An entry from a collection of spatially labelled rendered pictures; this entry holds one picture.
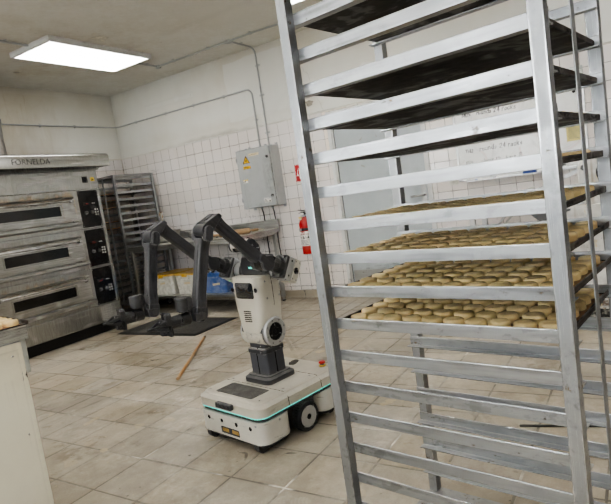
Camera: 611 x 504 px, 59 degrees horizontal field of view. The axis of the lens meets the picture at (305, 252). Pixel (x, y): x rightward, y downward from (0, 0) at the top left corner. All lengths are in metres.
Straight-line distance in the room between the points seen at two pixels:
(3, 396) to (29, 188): 4.06
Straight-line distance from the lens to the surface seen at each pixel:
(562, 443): 1.81
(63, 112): 7.88
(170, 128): 7.54
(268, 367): 2.96
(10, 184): 6.11
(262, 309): 2.85
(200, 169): 7.19
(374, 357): 1.45
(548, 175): 1.14
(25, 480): 2.46
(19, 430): 2.40
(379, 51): 1.84
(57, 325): 6.26
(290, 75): 1.46
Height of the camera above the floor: 1.23
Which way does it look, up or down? 6 degrees down
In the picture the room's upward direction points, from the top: 8 degrees counter-clockwise
